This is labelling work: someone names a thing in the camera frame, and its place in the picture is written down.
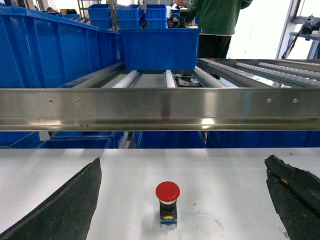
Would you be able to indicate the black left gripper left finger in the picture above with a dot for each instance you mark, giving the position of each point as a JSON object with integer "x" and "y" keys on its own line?
{"x": 66, "y": 214}

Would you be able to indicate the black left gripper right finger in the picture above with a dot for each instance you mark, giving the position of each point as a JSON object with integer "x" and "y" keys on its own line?
{"x": 295, "y": 194}

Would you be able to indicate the red mushroom push button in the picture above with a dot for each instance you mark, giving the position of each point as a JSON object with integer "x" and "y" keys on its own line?
{"x": 167, "y": 193}

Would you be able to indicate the steel roller rack front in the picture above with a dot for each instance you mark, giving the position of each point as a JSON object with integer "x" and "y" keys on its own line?
{"x": 234, "y": 94}

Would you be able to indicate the large blue bin left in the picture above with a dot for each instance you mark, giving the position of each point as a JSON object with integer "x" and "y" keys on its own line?
{"x": 40, "y": 50}

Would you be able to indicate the blue bin on rollers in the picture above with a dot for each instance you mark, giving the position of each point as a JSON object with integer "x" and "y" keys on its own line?
{"x": 152, "y": 49}

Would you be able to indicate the person in green sweater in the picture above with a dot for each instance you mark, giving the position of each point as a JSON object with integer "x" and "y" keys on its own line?
{"x": 217, "y": 20}

